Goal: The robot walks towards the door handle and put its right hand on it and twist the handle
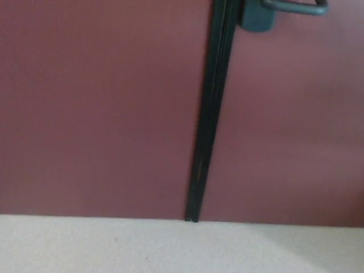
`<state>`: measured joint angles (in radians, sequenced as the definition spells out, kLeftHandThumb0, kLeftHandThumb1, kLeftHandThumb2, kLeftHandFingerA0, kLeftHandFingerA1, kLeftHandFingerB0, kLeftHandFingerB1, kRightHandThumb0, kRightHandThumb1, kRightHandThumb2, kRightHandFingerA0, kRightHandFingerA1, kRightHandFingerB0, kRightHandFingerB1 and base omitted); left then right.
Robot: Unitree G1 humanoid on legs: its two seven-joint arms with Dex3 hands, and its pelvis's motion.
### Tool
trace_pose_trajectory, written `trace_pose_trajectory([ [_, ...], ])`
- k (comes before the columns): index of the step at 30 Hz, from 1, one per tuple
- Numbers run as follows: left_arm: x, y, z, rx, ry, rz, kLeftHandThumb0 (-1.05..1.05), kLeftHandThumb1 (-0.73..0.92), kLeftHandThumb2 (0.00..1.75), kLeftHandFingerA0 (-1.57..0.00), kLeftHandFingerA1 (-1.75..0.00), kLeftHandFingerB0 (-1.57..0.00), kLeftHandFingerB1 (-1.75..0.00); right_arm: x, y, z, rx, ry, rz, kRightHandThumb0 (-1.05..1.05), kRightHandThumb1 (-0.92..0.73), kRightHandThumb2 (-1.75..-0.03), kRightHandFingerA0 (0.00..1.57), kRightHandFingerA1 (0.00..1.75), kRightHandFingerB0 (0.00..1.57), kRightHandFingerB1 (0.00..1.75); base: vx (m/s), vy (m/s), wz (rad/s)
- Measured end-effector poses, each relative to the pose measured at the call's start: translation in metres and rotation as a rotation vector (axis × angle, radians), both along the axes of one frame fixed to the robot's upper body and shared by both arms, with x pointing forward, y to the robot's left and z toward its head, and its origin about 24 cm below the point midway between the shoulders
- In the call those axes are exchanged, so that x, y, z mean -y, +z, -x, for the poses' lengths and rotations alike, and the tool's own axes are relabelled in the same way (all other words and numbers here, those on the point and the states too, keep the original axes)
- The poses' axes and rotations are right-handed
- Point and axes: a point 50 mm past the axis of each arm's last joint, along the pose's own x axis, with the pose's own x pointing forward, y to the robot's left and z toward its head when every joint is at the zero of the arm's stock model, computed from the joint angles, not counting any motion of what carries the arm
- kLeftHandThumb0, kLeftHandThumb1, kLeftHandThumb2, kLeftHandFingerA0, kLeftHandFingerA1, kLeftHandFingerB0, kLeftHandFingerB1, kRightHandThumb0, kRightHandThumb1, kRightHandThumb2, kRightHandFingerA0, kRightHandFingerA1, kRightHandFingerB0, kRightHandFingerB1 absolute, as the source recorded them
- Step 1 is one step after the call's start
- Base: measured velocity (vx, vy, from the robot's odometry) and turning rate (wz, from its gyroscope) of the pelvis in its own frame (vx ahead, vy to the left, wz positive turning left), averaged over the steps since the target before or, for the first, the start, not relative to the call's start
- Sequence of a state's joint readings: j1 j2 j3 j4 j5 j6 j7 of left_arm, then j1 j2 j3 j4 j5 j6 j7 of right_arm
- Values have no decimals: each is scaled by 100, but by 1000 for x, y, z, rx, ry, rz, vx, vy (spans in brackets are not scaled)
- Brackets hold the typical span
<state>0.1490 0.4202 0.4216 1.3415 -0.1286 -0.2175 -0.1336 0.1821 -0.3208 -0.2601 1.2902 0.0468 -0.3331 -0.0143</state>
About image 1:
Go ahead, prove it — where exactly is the black lever door handle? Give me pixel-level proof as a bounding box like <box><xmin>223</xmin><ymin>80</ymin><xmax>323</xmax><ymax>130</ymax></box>
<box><xmin>261</xmin><ymin>0</ymin><xmax>330</xmax><ymax>16</ymax></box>

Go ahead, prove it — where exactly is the maroon door leaf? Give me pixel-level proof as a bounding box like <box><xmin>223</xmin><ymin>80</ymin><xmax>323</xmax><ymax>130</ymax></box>
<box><xmin>198</xmin><ymin>0</ymin><xmax>364</xmax><ymax>229</ymax></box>
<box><xmin>0</xmin><ymin>0</ymin><xmax>216</xmax><ymax>220</ymax></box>

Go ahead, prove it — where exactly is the dark handle backplate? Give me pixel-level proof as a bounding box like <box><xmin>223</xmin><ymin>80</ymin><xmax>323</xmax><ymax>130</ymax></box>
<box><xmin>239</xmin><ymin>0</ymin><xmax>276</xmax><ymax>32</ymax></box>

